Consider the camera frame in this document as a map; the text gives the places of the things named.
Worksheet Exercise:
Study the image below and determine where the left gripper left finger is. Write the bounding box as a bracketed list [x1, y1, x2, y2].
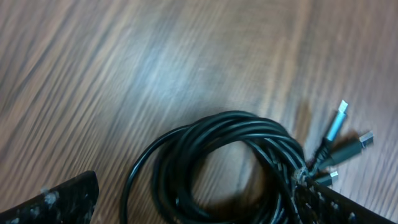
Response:
[1, 170, 99, 224]

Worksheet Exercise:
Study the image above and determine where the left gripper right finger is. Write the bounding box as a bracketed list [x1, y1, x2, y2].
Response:
[294, 180, 394, 224]

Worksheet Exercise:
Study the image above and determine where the black multi-head usb cable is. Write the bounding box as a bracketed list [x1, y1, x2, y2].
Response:
[119, 100, 375, 224]

